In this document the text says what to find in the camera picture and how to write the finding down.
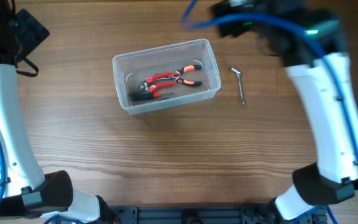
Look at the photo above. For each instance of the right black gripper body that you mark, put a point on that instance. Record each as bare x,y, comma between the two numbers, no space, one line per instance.
225,9

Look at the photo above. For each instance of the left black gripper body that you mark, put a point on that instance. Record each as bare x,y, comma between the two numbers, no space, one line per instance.
29,34

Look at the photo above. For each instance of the silver socket wrench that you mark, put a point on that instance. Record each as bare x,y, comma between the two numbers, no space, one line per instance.
238,75

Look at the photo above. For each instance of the orange black needle-nose pliers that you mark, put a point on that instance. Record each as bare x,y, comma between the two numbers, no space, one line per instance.
182,75

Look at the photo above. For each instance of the clear plastic container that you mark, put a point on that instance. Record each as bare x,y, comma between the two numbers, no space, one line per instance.
131,69

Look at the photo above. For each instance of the red handled snips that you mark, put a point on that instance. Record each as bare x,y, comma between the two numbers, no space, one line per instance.
154,83

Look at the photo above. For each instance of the black red handled screwdriver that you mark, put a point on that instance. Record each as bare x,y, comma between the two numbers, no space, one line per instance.
150,96

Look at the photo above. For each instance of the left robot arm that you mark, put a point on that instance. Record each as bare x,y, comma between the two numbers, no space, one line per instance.
25,190

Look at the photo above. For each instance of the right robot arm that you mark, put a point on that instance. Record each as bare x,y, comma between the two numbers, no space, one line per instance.
312,47

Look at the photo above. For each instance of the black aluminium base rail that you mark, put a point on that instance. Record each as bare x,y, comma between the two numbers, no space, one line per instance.
240,214

